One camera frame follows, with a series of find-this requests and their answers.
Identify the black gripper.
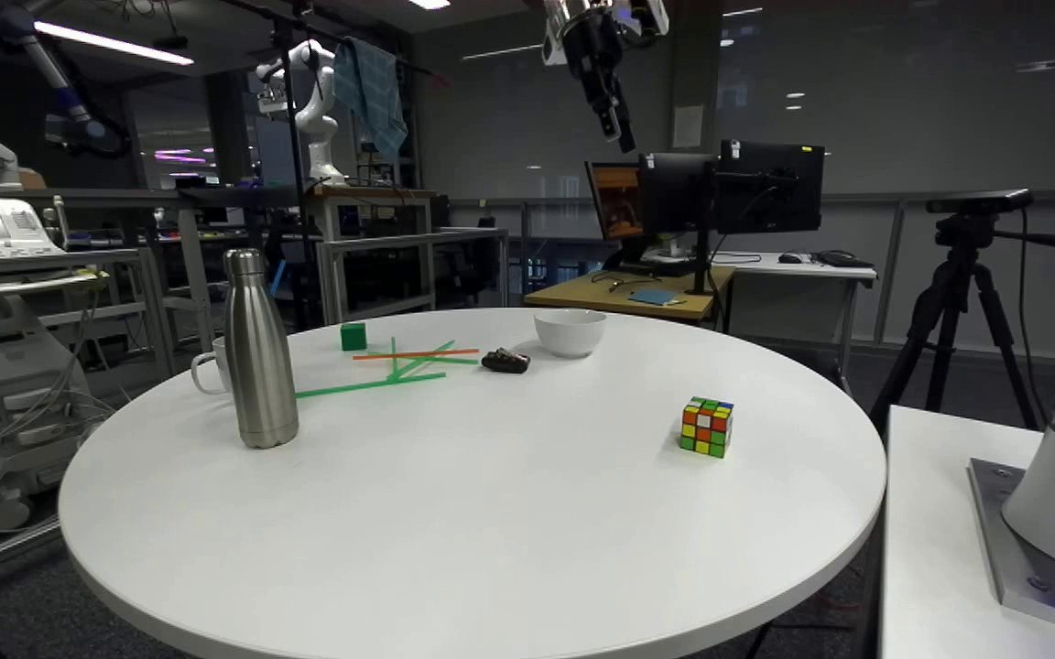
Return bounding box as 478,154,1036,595
561,5,639,158

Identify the multicoloured Rubik's cube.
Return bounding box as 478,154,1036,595
673,391,738,460

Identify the monitor with lit screen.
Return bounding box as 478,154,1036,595
582,158,653,244

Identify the black monitor with stand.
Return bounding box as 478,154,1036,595
639,149,722,296

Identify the wide black monitor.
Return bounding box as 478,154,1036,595
708,141,827,239

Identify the wooden desk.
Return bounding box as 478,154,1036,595
526,269,738,331

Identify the blue pad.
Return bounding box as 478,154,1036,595
627,283,686,311

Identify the white bowl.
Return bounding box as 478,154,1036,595
532,311,614,364

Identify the blue hanging cloth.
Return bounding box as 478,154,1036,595
334,32,415,161

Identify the white desk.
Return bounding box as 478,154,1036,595
711,249,885,369

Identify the black folding pocket tool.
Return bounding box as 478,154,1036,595
479,346,535,379

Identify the black keyboard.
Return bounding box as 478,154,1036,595
811,244,876,270

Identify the metal shelf table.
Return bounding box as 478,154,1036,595
305,187,439,327

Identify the black stand pole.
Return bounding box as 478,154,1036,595
272,0,318,327

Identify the long green straw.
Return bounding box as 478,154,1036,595
292,366,452,404

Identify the stainless steel water bottle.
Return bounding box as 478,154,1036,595
224,244,305,455

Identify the white mug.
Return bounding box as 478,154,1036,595
187,337,239,399

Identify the white ceiling light strip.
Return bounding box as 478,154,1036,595
0,0,200,75

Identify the white robot mounting table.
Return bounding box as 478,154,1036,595
876,399,1055,659

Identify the white lab machine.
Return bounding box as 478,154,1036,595
0,193,110,543

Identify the black camera tripod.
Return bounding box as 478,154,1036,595
869,208,1055,431

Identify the black camera on tripod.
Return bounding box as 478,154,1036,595
922,184,1036,221

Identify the grey metal base plate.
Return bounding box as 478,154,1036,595
963,455,1055,645

